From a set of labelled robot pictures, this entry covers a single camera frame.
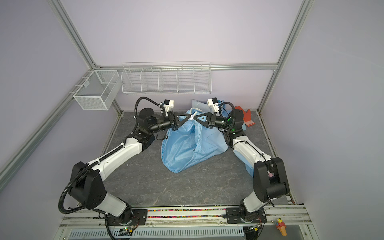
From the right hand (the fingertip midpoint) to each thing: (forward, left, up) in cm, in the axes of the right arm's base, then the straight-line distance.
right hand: (193, 120), depth 69 cm
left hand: (-1, +1, +1) cm, 1 cm away
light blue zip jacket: (-3, +1, -13) cm, 13 cm away
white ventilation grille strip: (-40, +16, -36) cm, 56 cm away
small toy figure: (-38, -41, -33) cm, 65 cm away
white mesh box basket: (+34, +65, -9) cm, 74 cm away
